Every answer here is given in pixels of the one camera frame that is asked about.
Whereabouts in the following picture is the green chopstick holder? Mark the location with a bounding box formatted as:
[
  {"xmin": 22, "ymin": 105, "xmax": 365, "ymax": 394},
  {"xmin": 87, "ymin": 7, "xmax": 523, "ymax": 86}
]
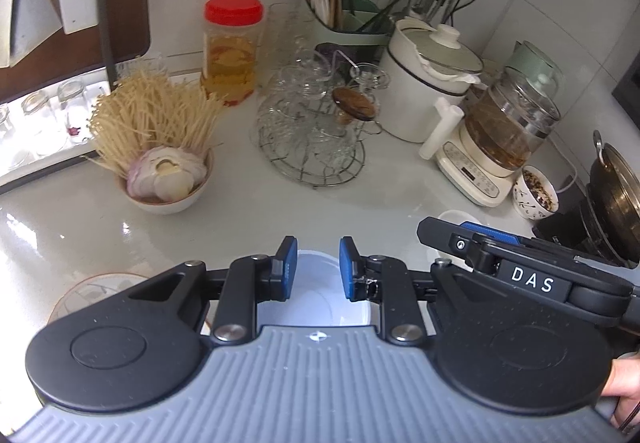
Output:
[{"xmin": 303, "ymin": 0, "xmax": 390, "ymax": 62}]

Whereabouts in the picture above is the bowl with onion and mushrooms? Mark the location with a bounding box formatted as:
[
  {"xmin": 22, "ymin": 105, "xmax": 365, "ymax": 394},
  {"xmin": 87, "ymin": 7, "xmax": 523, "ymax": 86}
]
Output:
[{"xmin": 117, "ymin": 146, "xmax": 214, "ymax": 215}]

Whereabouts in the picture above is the white electric cooking pot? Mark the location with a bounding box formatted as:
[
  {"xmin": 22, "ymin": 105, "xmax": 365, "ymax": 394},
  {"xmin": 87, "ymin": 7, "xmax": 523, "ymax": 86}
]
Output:
[{"xmin": 378, "ymin": 17, "xmax": 484, "ymax": 160}]

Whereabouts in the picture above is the red-lid plastic jar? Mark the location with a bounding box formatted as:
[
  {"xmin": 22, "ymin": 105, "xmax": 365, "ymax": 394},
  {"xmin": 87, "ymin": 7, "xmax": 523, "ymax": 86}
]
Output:
[{"xmin": 201, "ymin": 0, "xmax": 265, "ymax": 107}]

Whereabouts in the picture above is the wire rack with glass cups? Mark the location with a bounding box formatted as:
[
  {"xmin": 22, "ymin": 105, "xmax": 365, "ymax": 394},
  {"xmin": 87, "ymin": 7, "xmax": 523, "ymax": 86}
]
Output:
[{"xmin": 250, "ymin": 3, "xmax": 390, "ymax": 187}]

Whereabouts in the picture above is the patterned bowl with spices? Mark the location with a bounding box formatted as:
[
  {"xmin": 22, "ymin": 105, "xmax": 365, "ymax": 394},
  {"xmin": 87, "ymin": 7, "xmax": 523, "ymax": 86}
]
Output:
[{"xmin": 512, "ymin": 166, "xmax": 559, "ymax": 222}]

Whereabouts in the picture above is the black induction cooktop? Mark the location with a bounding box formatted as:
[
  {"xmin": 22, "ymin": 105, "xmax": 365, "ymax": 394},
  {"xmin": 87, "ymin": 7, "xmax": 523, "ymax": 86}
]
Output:
[{"xmin": 531, "ymin": 182, "xmax": 632, "ymax": 269}]

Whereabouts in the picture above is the glass health kettle with base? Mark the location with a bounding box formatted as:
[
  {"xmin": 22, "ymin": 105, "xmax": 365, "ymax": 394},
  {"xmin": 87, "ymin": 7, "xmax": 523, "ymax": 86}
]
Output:
[{"xmin": 435, "ymin": 67, "xmax": 564, "ymax": 208}]

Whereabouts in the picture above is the drinking glass on tray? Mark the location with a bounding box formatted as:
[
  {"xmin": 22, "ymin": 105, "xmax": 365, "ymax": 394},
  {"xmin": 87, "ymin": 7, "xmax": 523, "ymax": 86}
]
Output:
[
  {"xmin": 21, "ymin": 90, "xmax": 56, "ymax": 157},
  {"xmin": 0, "ymin": 104, "xmax": 14, "ymax": 158},
  {"xmin": 56, "ymin": 79, "xmax": 91, "ymax": 144}
]

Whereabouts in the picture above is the large leaf-pattern white bowl plate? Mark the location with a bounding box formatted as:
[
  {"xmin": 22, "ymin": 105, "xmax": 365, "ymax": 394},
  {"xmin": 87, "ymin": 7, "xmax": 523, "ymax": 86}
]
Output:
[{"xmin": 48, "ymin": 273, "xmax": 145, "ymax": 324}]

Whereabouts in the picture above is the person's right hand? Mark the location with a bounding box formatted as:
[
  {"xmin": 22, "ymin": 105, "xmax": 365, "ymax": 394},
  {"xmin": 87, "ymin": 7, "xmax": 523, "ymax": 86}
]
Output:
[{"xmin": 601, "ymin": 353, "xmax": 640, "ymax": 431}]

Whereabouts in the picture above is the light blue plastic bowl front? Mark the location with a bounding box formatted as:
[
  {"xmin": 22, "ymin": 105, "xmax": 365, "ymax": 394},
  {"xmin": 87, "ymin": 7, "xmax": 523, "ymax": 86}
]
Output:
[{"xmin": 257, "ymin": 250, "xmax": 371, "ymax": 328}]

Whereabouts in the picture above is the steel wok pot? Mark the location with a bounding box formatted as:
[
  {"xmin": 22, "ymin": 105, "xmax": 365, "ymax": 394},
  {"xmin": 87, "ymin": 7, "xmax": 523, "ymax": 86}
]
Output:
[{"xmin": 589, "ymin": 130, "xmax": 639, "ymax": 267}]

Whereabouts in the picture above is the white ceramic bowl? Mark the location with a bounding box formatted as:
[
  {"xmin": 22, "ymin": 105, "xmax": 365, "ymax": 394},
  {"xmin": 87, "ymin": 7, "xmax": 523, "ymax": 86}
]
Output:
[{"xmin": 438, "ymin": 209, "xmax": 484, "ymax": 225}]

